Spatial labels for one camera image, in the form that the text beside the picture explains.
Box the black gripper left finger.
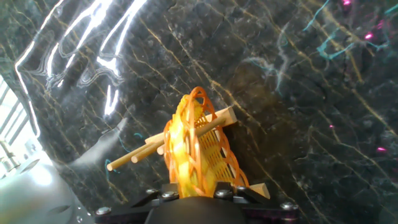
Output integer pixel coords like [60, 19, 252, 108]
[130, 182, 181, 208]

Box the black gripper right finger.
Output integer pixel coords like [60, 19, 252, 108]
[213, 181, 266, 205]

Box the yellow orange woven basket dish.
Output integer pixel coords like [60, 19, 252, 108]
[163, 86, 250, 198]

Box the wooden peg dish rack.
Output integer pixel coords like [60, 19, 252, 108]
[106, 105, 271, 200]

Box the black marble pattern mat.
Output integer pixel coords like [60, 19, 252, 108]
[0, 0, 398, 224]

